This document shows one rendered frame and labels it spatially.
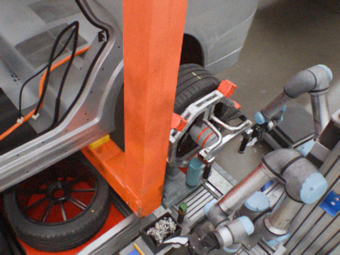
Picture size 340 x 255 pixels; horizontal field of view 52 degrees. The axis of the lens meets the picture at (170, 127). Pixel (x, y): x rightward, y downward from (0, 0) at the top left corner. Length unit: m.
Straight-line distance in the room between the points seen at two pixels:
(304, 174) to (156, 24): 0.76
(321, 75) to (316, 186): 0.81
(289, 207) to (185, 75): 0.98
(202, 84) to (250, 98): 1.85
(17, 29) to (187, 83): 1.34
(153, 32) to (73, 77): 1.17
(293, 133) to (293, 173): 1.76
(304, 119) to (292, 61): 1.39
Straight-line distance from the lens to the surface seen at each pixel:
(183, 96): 1.97
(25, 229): 2.30
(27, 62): 2.51
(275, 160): 1.45
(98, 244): 2.30
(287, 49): 4.76
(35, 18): 2.85
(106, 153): 2.29
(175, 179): 2.73
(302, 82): 1.98
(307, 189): 1.39
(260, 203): 1.77
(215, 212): 1.56
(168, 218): 2.22
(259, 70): 4.26
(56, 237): 2.25
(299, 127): 3.24
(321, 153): 1.68
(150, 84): 1.33
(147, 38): 1.22
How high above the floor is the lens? 2.50
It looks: 48 degrees down
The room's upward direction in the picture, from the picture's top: 7 degrees clockwise
